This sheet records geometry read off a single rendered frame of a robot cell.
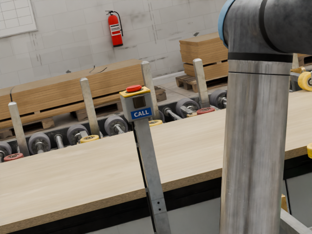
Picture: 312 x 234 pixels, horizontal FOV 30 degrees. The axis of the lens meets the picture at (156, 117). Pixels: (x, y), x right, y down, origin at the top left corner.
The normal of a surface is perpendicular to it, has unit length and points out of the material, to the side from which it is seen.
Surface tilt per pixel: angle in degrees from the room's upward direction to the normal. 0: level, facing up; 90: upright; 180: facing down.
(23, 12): 90
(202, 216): 90
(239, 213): 77
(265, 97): 84
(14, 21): 90
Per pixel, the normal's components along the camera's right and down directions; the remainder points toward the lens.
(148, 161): 0.22, 0.17
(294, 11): -0.47, -0.01
